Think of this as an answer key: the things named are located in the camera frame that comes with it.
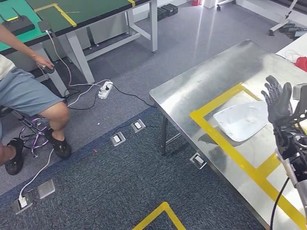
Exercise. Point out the stainless steel workbench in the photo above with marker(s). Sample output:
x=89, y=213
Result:
x=211, y=76

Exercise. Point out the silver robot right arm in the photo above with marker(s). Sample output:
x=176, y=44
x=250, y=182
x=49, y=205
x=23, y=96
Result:
x=295, y=152

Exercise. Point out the white wheeled stand base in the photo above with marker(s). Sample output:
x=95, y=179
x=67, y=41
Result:
x=226, y=3
x=281, y=24

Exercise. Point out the white plastic car part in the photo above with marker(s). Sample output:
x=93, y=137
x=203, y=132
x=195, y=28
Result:
x=242, y=122

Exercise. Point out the steel floor outlet plate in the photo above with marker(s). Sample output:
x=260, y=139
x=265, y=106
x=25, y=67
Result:
x=137, y=125
x=46, y=189
x=26, y=201
x=198, y=160
x=117, y=139

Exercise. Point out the black router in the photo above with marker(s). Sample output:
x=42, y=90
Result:
x=19, y=25

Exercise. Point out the white desk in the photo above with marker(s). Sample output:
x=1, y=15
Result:
x=297, y=44

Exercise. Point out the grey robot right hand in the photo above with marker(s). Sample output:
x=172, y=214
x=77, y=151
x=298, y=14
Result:
x=279, y=104

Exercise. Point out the person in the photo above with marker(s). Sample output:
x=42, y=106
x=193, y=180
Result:
x=23, y=92

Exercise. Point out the yellow floor tape square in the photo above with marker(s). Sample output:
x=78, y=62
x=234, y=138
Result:
x=164, y=205

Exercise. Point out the person's hand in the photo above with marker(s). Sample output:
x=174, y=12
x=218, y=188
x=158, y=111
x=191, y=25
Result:
x=41, y=61

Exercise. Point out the white lit cabinet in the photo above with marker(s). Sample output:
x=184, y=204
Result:
x=209, y=3

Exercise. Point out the white power strip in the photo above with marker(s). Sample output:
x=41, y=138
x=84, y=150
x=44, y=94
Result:
x=105, y=90

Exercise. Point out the person's forearm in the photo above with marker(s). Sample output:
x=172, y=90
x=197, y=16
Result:
x=14, y=41

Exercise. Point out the black floor equipment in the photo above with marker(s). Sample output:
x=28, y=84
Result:
x=293, y=31

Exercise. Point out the chrome stool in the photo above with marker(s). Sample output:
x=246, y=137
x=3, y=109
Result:
x=17, y=117

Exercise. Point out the dark green top table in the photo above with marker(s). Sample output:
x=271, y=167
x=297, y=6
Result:
x=96, y=8

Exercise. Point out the small black box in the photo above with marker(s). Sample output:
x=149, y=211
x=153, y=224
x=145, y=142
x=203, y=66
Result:
x=44, y=26

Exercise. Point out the black boxes row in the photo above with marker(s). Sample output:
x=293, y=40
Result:
x=167, y=11

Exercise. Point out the red fire extinguisher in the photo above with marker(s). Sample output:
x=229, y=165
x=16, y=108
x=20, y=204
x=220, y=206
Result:
x=195, y=2

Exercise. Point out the black hand controller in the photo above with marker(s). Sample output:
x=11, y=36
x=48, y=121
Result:
x=50, y=70

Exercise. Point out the red cloth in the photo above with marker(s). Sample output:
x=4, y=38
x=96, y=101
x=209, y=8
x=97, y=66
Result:
x=302, y=63

